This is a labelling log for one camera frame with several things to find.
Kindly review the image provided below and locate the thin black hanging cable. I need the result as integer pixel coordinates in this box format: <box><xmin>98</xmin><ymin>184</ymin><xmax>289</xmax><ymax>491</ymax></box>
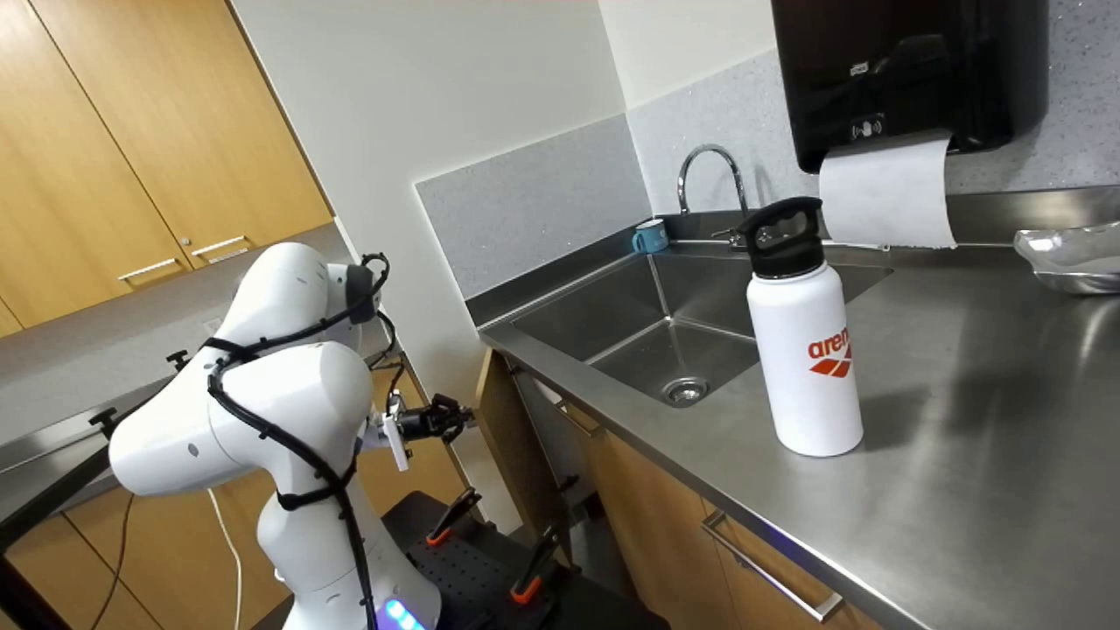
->
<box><xmin>86</xmin><ymin>487</ymin><xmax>139</xmax><ymax>630</ymax></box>

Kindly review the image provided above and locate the wooden under-sink cabinet door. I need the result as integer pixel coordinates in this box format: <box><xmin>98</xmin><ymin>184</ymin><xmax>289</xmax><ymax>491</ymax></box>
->
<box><xmin>555</xmin><ymin>396</ymin><xmax>717</xmax><ymax>630</ymax></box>

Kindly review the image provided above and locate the chrome curved faucet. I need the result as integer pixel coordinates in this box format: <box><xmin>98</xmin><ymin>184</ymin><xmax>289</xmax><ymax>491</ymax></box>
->
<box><xmin>677</xmin><ymin>138</ymin><xmax>754</xmax><ymax>219</ymax></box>

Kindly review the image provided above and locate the white paper towel sheet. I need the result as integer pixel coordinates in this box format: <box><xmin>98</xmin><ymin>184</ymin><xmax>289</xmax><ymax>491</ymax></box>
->
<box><xmin>814</xmin><ymin>131</ymin><xmax>962</xmax><ymax>256</ymax></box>

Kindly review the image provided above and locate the black metal frame bar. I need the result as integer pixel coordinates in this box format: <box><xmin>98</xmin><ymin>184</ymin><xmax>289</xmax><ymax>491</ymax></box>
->
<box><xmin>0</xmin><ymin>347</ymin><xmax>196</xmax><ymax>630</ymax></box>

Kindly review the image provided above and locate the metal wall cabinet handle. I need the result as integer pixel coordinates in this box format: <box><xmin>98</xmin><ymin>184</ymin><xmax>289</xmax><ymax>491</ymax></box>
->
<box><xmin>115</xmin><ymin>256</ymin><xmax>188</xmax><ymax>291</ymax></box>
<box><xmin>184</xmin><ymin>235</ymin><xmax>257</xmax><ymax>265</ymax></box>

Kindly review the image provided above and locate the shiny silver metal dish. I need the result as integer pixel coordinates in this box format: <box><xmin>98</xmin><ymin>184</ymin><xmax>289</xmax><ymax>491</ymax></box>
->
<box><xmin>1011</xmin><ymin>219</ymin><xmax>1120</xmax><ymax>297</ymax></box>

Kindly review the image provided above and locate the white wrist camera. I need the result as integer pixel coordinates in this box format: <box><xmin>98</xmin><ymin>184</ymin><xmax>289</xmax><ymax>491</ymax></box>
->
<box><xmin>366</xmin><ymin>400</ymin><xmax>412</xmax><ymax>472</ymax></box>

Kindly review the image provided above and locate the wooden end base cabinet door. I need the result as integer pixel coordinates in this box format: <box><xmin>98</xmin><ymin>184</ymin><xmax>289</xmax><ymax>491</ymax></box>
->
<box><xmin>469</xmin><ymin>347</ymin><xmax>526</xmax><ymax>517</ymax></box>

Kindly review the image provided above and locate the white hanging cable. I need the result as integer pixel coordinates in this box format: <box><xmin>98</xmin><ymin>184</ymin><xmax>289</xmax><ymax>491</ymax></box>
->
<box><xmin>204</xmin><ymin>482</ymin><xmax>247</xmax><ymax>630</ymax></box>

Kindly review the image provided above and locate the long metal bar door handle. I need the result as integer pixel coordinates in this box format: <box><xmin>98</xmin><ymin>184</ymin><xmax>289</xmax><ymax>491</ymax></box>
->
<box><xmin>701</xmin><ymin>506</ymin><xmax>846</xmax><ymax>627</ymax></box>

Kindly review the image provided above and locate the short metal bar door handle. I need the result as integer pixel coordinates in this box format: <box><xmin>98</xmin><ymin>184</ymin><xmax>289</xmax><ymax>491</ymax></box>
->
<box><xmin>553</xmin><ymin>400</ymin><xmax>608</xmax><ymax>440</ymax></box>

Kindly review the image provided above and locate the small blue sink cup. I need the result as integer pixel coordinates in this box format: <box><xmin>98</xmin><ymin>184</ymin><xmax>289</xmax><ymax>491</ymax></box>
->
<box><xmin>629</xmin><ymin>215</ymin><xmax>671</xmax><ymax>258</ymax></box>

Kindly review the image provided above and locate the stainless steel sink basin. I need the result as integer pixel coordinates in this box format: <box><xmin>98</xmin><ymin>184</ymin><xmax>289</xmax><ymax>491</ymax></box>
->
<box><xmin>502</xmin><ymin>237</ymin><xmax>897</xmax><ymax>411</ymax></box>

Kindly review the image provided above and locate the black paper towel dispenser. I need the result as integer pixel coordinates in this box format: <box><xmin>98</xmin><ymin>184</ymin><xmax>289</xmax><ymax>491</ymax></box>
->
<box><xmin>765</xmin><ymin>0</ymin><xmax>1050</xmax><ymax>174</ymax></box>

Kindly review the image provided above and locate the wooden side base cabinet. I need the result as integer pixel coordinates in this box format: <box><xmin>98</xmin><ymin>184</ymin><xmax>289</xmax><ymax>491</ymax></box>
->
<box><xmin>0</xmin><ymin>365</ymin><xmax>474</xmax><ymax>630</ymax></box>

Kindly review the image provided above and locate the white bottle with orange logo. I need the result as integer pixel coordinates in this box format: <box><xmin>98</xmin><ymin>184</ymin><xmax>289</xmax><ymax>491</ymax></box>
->
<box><xmin>747</xmin><ymin>192</ymin><xmax>869</xmax><ymax>460</ymax></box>

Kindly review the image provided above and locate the round metal sink drain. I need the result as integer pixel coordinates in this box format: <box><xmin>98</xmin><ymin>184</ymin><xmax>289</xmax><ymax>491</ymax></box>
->
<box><xmin>659</xmin><ymin>374</ymin><xmax>715</xmax><ymax>409</ymax></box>

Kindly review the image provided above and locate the black cable along robot arm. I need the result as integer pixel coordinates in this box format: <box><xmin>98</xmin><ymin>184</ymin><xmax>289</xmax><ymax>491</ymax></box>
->
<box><xmin>204</xmin><ymin>250</ymin><xmax>394</xmax><ymax>630</ymax></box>

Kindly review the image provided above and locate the tall wooden wall cabinet door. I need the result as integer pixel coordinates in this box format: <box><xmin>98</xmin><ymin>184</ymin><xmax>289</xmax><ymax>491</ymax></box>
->
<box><xmin>27</xmin><ymin>0</ymin><xmax>336</xmax><ymax>272</ymax></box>
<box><xmin>0</xmin><ymin>0</ymin><xmax>191</xmax><ymax>333</ymax></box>

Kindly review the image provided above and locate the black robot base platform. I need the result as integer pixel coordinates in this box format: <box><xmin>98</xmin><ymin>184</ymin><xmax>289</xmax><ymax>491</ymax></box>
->
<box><xmin>247</xmin><ymin>487</ymin><xmax>671</xmax><ymax>630</ymax></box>

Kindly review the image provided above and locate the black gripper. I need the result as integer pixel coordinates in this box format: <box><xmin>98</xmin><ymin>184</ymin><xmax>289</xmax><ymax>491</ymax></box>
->
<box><xmin>398</xmin><ymin>396</ymin><xmax>481</xmax><ymax>444</ymax></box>

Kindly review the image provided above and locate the black and orange clamp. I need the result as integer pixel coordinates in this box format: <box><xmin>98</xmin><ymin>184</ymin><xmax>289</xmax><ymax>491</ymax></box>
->
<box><xmin>506</xmin><ymin>517</ymin><xmax>574</xmax><ymax>608</ymax></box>
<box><xmin>419</xmin><ymin>487</ymin><xmax>482</xmax><ymax>551</ymax></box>

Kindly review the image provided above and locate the wooden wide base cabinet door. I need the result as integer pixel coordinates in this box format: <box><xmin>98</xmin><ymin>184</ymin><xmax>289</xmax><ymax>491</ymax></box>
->
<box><xmin>696</xmin><ymin>500</ymin><xmax>889</xmax><ymax>630</ymax></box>

